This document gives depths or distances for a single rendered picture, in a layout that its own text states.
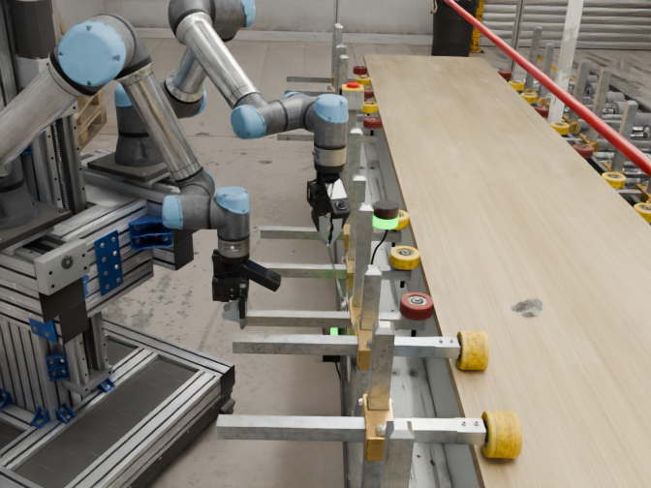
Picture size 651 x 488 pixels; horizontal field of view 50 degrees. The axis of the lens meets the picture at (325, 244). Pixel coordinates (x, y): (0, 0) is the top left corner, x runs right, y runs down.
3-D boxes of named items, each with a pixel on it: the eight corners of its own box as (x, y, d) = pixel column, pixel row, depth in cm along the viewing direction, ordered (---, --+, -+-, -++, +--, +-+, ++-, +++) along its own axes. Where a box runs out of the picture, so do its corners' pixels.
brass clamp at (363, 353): (355, 370, 140) (356, 350, 138) (352, 332, 152) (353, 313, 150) (385, 371, 140) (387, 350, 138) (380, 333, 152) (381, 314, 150)
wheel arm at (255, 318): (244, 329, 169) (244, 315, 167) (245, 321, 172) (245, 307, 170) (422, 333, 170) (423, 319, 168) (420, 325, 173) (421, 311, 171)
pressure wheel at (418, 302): (398, 347, 169) (402, 306, 164) (395, 328, 176) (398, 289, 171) (431, 347, 169) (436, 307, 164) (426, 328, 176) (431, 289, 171)
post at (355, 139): (343, 273, 224) (350, 130, 202) (342, 267, 227) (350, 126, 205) (354, 273, 224) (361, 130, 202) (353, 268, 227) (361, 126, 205)
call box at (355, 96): (341, 112, 225) (342, 88, 221) (340, 106, 231) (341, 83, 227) (362, 113, 225) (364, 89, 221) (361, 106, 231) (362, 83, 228)
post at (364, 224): (349, 375, 180) (358, 206, 159) (348, 367, 184) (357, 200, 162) (362, 376, 181) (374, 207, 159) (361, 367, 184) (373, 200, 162)
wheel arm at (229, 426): (216, 441, 119) (215, 424, 118) (219, 426, 123) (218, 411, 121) (504, 445, 121) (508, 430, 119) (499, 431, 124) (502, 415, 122)
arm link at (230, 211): (214, 183, 158) (251, 184, 158) (216, 227, 163) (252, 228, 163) (208, 197, 151) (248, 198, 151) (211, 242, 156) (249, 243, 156)
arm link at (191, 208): (171, 214, 165) (217, 215, 165) (161, 234, 155) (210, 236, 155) (169, 183, 161) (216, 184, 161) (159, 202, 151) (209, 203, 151)
